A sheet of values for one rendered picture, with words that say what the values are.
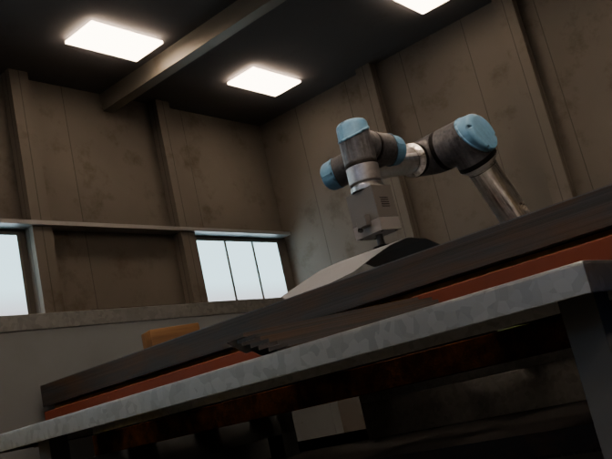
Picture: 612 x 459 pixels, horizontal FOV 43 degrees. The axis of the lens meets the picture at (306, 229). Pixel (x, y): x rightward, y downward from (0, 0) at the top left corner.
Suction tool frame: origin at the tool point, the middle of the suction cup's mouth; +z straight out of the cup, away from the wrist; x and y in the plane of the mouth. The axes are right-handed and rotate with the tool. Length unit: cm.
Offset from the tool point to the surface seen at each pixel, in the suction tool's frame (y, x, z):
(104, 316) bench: -79, -28, -7
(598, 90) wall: -372, 936, -306
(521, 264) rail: 54, -32, 15
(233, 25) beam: -625, 507, -482
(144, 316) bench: -81, -15, -6
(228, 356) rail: -7.0, -41.2, 15.6
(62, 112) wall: -900, 377, -467
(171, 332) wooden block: -37, -34, 5
